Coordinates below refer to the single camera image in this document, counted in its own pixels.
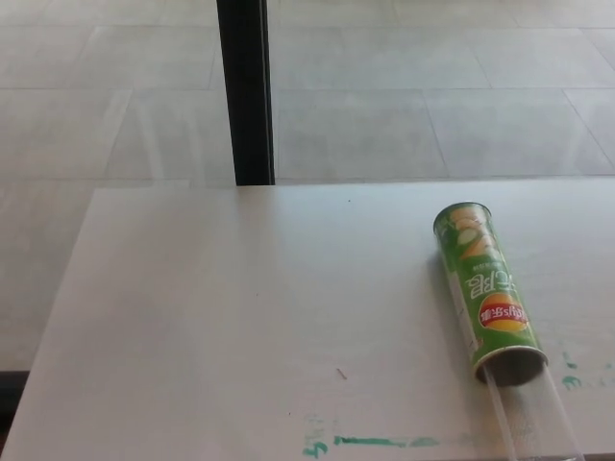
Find clear plastic chips tray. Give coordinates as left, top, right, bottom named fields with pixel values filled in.
left=483, top=362, right=590, bottom=461

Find black vertical frame post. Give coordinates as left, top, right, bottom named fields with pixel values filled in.
left=215, top=0, right=277, bottom=187

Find green chips can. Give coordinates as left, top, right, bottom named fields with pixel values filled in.
left=432, top=201, right=550, bottom=386

